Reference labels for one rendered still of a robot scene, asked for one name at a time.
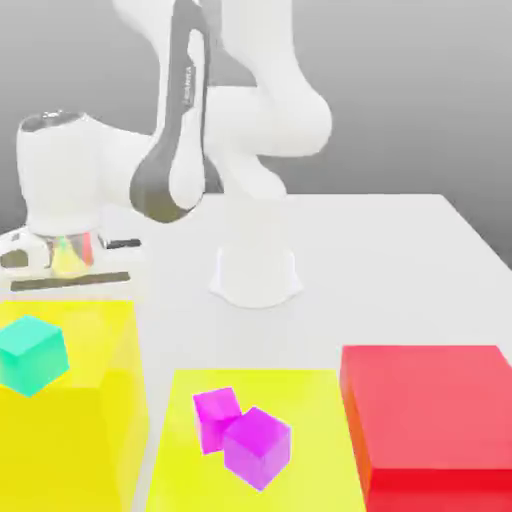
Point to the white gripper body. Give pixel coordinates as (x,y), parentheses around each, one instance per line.
(72,281)

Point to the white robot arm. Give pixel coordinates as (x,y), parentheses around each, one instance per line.
(256,132)

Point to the small teal cube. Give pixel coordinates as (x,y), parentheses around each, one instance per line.
(32,356)

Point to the small magenta cube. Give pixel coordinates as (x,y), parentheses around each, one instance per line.
(258,448)
(214,408)

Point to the large tall yellow box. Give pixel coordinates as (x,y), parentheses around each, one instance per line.
(60,440)

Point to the large flat yellow box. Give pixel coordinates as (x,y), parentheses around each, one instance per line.
(320,440)

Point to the large red box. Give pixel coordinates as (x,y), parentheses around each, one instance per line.
(432,400)

